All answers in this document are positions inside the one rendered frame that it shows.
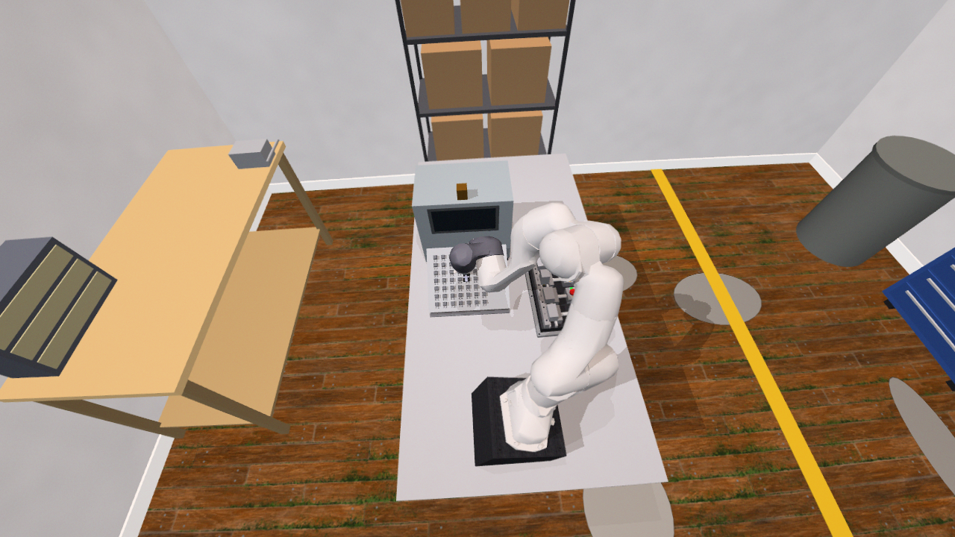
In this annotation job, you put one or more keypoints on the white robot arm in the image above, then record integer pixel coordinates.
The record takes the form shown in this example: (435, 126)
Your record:
(579, 357)

